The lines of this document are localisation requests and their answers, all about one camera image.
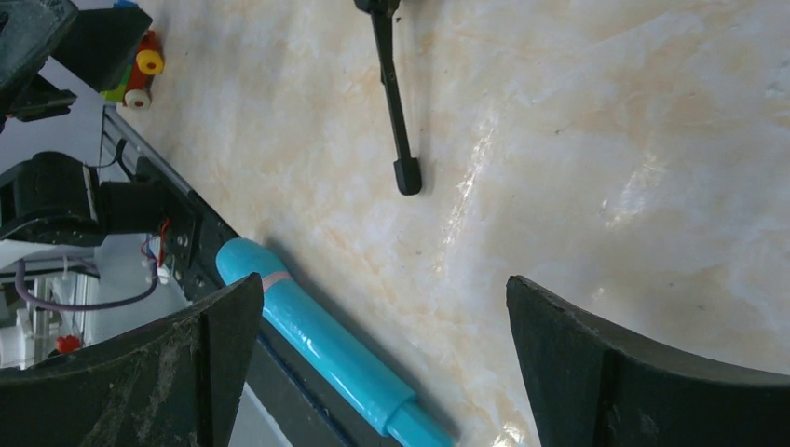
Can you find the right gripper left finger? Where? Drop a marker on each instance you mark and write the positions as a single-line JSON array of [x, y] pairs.
[[176, 381]]

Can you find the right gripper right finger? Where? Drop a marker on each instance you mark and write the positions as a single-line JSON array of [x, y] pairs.
[[591, 382]]

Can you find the light blue microphone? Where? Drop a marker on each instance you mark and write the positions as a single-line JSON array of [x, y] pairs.
[[372, 389]]

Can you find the black tripod mic stand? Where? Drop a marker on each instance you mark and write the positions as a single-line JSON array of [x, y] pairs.
[[406, 167]]

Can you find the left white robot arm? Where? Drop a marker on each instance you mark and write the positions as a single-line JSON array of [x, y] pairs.
[[60, 63]]

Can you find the colourful toy blocks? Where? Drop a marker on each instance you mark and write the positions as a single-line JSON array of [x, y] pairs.
[[133, 91]]

